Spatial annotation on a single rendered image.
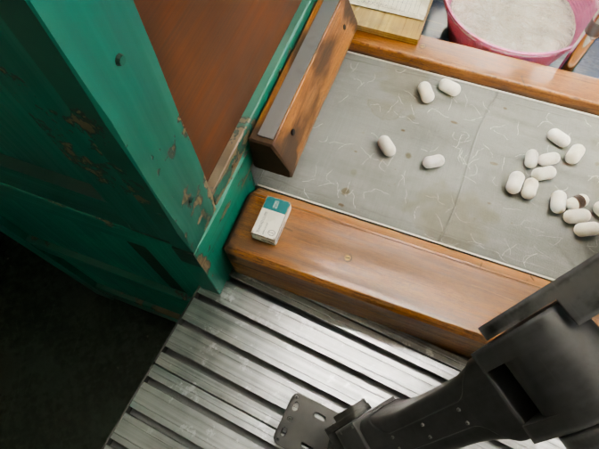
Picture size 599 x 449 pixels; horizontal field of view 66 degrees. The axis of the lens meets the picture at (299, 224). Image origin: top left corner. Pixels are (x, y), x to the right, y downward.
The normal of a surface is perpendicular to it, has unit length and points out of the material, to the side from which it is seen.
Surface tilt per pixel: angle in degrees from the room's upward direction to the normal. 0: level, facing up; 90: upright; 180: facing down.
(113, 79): 90
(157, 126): 90
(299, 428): 0
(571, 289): 27
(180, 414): 0
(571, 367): 22
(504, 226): 0
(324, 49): 66
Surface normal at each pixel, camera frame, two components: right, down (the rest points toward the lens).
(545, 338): -0.43, -0.15
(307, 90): 0.85, 0.13
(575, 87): -0.03, -0.41
